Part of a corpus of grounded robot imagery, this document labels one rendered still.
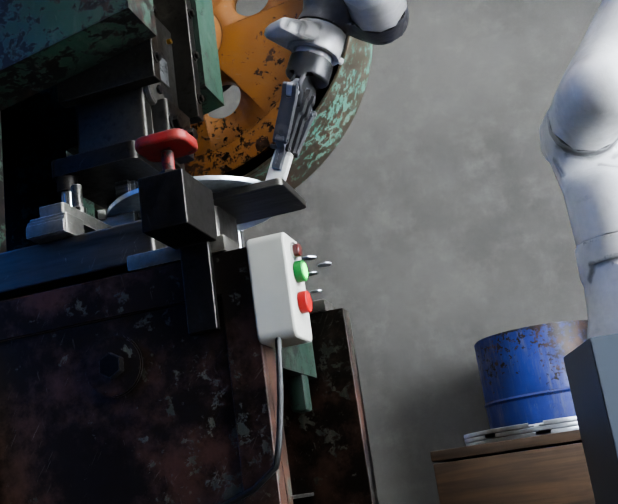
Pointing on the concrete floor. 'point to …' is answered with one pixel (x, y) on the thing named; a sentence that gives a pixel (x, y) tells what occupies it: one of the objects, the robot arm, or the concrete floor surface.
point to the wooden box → (515, 472)
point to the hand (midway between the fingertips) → (278, 172)
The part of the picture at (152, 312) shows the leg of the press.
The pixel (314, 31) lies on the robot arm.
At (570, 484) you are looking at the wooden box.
